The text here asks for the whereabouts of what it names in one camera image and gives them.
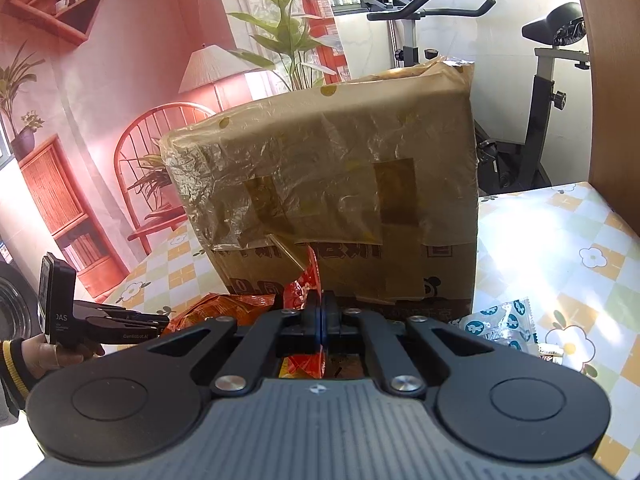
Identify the orange snack bag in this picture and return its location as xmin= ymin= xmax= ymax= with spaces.
xmin=163 ymin=246 xmax=326 ymax=379

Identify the person's left hand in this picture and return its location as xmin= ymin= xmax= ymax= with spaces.
xmin=22 ymin=334 xmax=105 ymax=379

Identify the cardboard box with plastic liner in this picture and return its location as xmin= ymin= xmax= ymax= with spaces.
xmin=160 ymin=58 xmax=478 ymax=321

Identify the blue white patterned packet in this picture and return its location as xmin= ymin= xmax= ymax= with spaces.
xmin=451 ymin=299 xmax=539 ymax=356

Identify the black exercise bike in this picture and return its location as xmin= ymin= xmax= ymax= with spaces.
xmin=356 ymin=0 xmax=592 ymax=195

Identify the pink room scene backdrop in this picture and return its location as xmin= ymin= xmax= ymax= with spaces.
xmin=0 ymin=0 xmax=352 ymax=302

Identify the wooden headboard panel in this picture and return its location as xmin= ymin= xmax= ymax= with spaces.
xmin=580 ymin=0 xmax=639 ymax=231

